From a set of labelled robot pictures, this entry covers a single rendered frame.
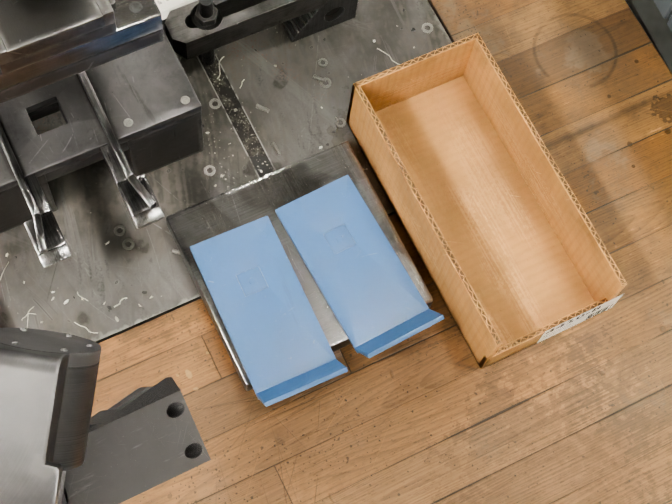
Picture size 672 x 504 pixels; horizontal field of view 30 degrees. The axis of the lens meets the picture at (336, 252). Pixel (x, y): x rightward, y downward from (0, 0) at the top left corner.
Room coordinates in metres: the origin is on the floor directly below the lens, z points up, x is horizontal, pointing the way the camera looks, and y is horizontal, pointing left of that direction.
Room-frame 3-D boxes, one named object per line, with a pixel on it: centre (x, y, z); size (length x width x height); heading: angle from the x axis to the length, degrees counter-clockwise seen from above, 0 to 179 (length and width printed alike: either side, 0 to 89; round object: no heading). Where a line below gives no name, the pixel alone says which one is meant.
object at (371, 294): (0.36, -0.02, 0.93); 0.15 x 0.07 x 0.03; 40
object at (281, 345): (0.31, 0.05, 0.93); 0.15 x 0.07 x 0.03; 36
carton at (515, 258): (0.44, -0.11, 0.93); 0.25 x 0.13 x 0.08; 37
